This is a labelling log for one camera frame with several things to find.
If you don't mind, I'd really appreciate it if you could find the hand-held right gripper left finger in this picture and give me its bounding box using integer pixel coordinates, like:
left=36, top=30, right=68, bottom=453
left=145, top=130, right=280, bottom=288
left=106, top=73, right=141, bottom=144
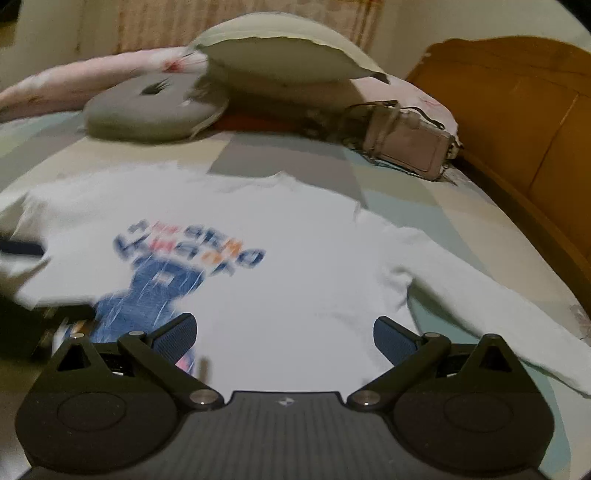
left=44, top=313, right=227, bottom=411

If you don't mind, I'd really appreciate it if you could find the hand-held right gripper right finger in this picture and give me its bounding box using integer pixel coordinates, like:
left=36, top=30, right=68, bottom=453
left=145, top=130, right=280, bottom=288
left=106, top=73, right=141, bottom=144
left=346, top=316, right=527, bottom=411

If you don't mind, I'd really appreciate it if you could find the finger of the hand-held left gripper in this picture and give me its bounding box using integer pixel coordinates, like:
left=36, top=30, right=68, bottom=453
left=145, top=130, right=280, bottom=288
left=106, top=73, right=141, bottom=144
left=0, top=237, right=44, bottom=257

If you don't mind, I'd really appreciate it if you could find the white printed sweatshirt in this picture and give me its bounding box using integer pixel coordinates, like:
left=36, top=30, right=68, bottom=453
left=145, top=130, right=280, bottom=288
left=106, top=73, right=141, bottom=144
left=0, top=161, right=591, bottom=398

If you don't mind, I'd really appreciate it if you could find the pink floral quilt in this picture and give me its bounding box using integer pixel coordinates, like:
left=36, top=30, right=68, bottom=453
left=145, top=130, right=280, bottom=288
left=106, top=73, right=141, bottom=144
left=0, top=48, right=458, bottom=134

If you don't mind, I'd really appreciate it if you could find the grey round cushion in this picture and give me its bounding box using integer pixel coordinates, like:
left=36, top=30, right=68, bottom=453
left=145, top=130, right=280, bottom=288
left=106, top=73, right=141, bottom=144
left=83, top=74, right=229, bottom=144

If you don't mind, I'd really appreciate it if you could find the pink handbag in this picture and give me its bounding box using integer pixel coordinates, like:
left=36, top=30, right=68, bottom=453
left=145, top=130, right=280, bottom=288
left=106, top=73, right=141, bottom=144
left=339, top=102, right=462, bottom=182

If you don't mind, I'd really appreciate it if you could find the red cloth item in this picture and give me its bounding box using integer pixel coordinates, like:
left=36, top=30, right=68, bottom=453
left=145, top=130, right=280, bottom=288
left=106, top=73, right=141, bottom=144
left=217, top=113, right=301, bottom=134

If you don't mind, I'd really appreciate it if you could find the wooden headboard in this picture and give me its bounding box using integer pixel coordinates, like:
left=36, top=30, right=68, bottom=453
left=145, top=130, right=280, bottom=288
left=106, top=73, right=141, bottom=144
left=404, top=38, right=591, bottom=296

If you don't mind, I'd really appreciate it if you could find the patterned curtain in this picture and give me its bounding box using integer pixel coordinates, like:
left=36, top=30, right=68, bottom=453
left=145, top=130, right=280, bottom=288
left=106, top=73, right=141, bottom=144
left=108, top=0, right=384, bottom=56

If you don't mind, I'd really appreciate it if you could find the pastel checked pillow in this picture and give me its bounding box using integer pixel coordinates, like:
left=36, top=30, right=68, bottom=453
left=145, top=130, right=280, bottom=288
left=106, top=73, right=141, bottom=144
left=187, top=23, right=391, bottom=100

